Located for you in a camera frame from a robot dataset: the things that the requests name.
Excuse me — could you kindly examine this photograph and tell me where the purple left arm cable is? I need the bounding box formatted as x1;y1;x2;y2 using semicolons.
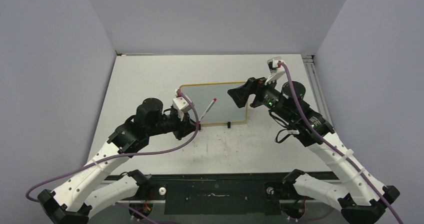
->
25;89;201;224

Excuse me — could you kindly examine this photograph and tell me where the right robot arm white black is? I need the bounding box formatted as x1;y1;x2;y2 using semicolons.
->
228;77;400;224

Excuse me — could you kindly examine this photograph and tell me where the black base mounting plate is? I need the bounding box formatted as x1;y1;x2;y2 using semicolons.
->
112;171;350;217

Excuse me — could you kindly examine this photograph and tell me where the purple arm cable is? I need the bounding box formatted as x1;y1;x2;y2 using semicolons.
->
278;60;405;224
25;89;201;224

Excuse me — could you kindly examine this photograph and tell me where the yellow framed whiteboard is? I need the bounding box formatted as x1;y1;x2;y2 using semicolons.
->
179;82;248;126

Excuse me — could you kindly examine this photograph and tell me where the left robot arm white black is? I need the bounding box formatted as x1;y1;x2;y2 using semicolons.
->
37;95;199;224

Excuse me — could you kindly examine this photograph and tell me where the aluminium rail right side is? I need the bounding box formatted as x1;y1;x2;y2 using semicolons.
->
301;55;334;126

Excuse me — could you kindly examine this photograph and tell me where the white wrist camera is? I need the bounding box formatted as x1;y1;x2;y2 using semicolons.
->
265;56;285;85
172;97;192;121

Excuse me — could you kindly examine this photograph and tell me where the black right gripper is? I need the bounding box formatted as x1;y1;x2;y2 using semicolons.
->
227;72;293;123

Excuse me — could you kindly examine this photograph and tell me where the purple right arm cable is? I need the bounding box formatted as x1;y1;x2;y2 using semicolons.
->
278;60;405;224

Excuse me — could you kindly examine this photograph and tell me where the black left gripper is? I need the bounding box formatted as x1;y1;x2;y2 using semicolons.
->
146;109;199;140

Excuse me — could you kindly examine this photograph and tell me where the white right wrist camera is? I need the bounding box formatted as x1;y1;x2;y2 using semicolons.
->
265;56;285;85

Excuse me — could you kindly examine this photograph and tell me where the white marker pen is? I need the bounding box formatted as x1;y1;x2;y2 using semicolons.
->
199;100;215;122

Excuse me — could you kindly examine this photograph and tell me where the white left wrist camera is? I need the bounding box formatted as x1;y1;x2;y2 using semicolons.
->
172;97;192;121

